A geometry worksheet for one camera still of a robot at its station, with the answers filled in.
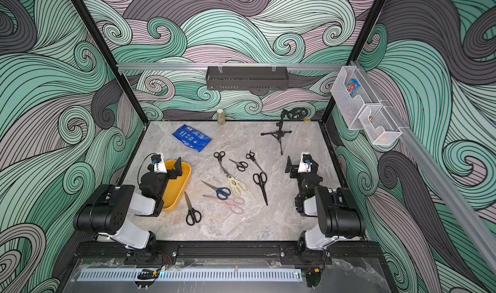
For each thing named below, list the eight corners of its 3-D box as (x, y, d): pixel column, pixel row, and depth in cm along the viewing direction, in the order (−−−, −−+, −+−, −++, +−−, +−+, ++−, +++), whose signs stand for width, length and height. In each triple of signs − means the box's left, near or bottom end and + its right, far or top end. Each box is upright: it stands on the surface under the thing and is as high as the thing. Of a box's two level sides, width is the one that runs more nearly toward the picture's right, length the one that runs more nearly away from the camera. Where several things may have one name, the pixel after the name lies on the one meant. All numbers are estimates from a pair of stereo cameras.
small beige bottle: (217, 126, 121) (216, 114, 114) (218, 120, 125) (217, 108, 118) (224, 126, 121) (223, 114, 114) (225, 120, 125) (224, 108, 118)
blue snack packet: (173, 137, 115) (171, 133, 112) (185, 126, 121) (184, 122, 118) (199, 153, 107) (198, 149, 104) (211, 141, 113) (210, 137, 110)
